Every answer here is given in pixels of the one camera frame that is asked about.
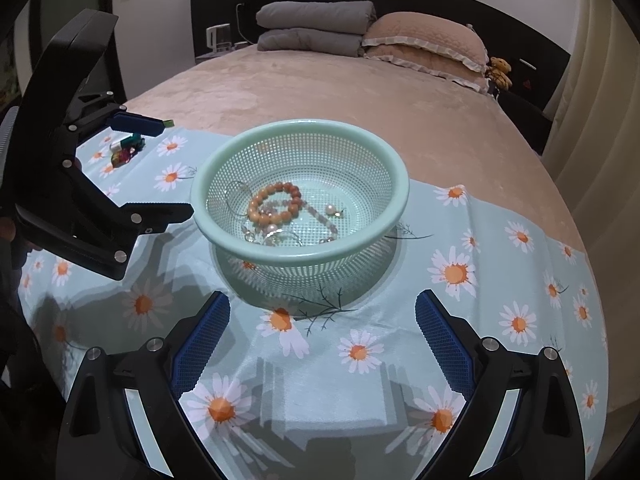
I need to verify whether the green plastic basket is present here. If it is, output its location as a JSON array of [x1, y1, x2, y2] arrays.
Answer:
[[190, 119, 412, 311]]

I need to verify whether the daisy print cloth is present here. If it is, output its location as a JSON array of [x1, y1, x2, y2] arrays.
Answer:
[[17, 127, 609, 480]]

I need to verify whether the dark door frame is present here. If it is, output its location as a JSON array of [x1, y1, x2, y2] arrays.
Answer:
[[97, 0, 129, 106]]

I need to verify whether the white and teal tube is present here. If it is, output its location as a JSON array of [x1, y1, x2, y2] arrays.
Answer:
[[110, 132, 146, 154]]

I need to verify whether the dark headboard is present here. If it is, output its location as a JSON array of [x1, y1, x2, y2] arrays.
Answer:
[[190, 0, 574, 111]]

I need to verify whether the beige bed blanket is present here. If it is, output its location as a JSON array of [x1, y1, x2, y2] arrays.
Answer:
[[122, 44, 589, 257]]

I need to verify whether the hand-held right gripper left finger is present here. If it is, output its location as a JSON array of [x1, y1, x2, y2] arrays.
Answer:
[[56, 290, 232, 480]]

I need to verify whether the dark bedside furniture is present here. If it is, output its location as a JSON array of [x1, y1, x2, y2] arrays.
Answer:
[[497, 57, 571, 154]]

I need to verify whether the beige curtain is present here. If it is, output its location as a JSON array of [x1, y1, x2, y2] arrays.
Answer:
[[542, 0, 640, 413]]

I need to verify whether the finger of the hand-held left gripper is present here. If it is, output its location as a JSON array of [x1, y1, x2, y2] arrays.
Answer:
[[117, 202, 195, 237], [70, 91, 176, 137]]

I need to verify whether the beige ruffled pillow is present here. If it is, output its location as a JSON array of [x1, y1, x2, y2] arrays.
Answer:
[[362, 42, 494, 94], [362, 11, 490, 74]]

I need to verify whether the silver hoop earring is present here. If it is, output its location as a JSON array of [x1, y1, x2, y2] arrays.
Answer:
[[260, 229, 305, 250], [223, 182, 257, 221]]

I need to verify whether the white nightstand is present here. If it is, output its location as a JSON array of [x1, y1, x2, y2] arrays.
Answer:
[[194, 40, 251, 64]]

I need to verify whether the pink bead bracelet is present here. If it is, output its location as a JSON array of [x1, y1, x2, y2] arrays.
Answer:
[[265, 198, 340, 245]]

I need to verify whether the orange bead bracelet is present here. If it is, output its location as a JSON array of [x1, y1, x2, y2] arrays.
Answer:
[[247, 181, 303, 226]]

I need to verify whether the yellow plush toy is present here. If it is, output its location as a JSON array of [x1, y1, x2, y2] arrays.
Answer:
[[483, 56, 514, 92]]

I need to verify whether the grey folded quilt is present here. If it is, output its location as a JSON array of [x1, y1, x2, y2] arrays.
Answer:
[[257, 27, 369, 56], [256, 0, 377, 36]]

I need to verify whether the white kettle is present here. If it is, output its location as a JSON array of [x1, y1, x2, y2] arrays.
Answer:
[[205, 23, 232, 52]]

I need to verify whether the white charger cable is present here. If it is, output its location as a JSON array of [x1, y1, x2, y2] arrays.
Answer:
[[234, 2, 249, 46]]

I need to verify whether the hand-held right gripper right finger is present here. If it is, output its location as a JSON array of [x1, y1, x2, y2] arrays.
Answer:
[[407, 287, 587, 480]]

